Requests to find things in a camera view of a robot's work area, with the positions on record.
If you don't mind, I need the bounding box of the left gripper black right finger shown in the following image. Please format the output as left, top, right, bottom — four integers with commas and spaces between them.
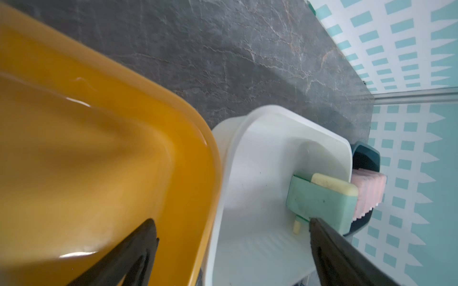
309, 218, 397, 286

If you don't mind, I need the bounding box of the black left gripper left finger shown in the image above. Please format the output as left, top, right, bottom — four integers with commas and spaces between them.
69, 219, 159, 286

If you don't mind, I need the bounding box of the green sharpener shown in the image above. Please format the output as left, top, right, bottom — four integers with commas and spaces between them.
286, 173, 359, 235

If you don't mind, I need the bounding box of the pink sharpener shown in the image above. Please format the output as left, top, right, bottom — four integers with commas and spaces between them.
351, 169, 387, 221

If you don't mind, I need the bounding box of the white plastic storage tub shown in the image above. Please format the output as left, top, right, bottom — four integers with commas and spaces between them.
202, 105, 353, 286

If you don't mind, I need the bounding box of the dark teal storage tub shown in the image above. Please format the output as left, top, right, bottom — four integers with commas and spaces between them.
344, 141, 380, 237

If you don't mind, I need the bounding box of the yellow plastic storage tub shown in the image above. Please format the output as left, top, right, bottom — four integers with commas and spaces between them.
1, 4, 222, 286

